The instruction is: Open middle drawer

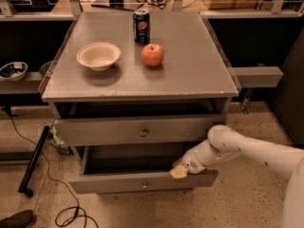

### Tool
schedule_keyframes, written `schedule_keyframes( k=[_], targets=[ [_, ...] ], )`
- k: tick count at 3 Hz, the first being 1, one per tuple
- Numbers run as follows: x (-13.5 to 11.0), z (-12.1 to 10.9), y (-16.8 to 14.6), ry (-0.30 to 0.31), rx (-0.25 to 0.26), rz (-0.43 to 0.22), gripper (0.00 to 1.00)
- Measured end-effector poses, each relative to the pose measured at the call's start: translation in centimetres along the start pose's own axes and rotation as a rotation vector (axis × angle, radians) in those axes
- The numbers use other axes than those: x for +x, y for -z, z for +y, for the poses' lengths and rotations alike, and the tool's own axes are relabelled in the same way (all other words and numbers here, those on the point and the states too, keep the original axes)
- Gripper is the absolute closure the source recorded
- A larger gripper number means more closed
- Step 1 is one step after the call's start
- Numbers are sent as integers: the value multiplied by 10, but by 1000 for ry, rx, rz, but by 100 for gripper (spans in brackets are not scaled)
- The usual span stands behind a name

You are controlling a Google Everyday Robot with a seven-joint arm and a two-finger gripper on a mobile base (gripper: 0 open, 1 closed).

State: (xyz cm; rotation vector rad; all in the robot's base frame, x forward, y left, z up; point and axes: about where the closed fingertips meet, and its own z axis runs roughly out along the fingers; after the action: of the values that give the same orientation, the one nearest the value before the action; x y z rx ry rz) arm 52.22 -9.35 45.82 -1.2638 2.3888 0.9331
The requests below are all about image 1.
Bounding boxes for grey drawer cabinet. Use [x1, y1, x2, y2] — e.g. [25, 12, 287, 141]
[37, 10, 243, 195]

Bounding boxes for black pole on floor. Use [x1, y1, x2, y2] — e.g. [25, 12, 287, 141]
[18, 126, 49, 198]

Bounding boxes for dark bowl on shelf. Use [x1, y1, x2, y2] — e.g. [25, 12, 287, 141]
[39, 61, 53, 76]

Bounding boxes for grey drawer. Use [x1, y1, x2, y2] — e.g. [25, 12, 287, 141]
[69, 142, 219, 194]
[55, 114, 227, 146]

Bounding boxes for blue pepsi can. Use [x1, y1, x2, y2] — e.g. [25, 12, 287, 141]
[133, 9, 150, 45]

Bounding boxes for grey top drawer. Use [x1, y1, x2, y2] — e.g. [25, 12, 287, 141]
[55, 114, 227, 146]

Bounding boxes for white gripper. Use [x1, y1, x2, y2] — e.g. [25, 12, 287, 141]
[169, 145, 213, 179]

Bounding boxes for brown shoe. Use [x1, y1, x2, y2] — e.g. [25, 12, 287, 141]
[0, 210, 36, 228]

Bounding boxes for grey side shelf right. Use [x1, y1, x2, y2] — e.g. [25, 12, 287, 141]
[230, 66, 283, 88]

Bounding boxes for grey side shelf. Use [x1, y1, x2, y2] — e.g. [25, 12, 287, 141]
[0, 72, 43, 95]
[230, 66, 283, 88]

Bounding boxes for white paper bowl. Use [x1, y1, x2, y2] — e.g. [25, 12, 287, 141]
[76, 42, 121, 71]

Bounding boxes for red apple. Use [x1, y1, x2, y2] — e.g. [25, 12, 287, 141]
[142, 44, 164, 67]

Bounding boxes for black floor cable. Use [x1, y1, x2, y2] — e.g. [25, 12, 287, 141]
[2, 105, 100, 228]

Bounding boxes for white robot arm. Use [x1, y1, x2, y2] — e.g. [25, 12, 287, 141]
[169, 124, 304, 228]

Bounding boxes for grey side shelf left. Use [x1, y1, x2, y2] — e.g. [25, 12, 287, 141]
[0, 72, 43, 95]

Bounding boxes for green snack bag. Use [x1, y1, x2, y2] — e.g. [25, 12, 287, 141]
[51, 126, 70, 155]

